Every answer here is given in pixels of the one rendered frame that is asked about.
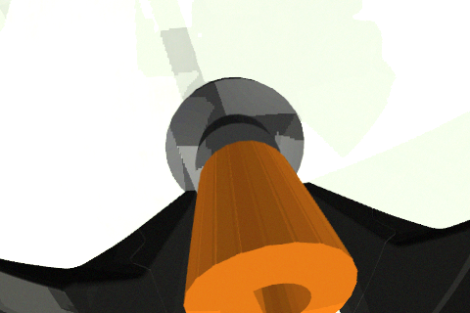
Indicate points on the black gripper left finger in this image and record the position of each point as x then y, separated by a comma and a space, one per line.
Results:
144, 273

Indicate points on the grey round pedestal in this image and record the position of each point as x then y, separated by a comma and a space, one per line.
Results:
224, 111

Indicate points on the orange knob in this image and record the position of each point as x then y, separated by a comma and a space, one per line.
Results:
260, 244

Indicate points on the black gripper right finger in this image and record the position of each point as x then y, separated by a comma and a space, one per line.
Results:
402, 267

